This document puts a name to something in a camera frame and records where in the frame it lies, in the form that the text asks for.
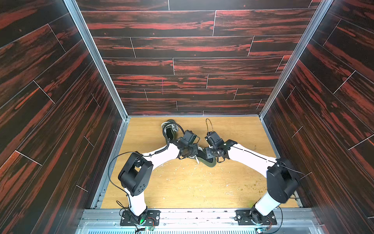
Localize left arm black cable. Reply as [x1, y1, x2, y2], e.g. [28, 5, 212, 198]
[107, 121, 188, 211]

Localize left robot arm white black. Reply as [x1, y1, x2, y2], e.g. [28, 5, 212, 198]
[118, 130, 200, 217]

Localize green shoe white laces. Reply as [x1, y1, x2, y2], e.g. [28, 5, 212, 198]
[189, 146, 217, 168]
[161, 119, 179, 145]

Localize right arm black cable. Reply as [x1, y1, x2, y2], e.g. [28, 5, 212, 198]
[205, 118, 306, 234]

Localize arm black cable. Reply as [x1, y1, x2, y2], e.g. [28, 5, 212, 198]
[205, 118, 306, 234]
[107, 121, 188, 211]

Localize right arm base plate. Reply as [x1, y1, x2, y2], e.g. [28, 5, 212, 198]
[234, 209, 277, 226]

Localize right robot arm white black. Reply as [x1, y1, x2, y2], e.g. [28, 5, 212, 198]
[205, 131, 300, 218]

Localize aluminium front rail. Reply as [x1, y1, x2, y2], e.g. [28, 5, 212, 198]
[76, 208, 326, 234]

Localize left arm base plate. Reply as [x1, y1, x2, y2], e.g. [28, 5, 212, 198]
[120, 210, 161, 227]

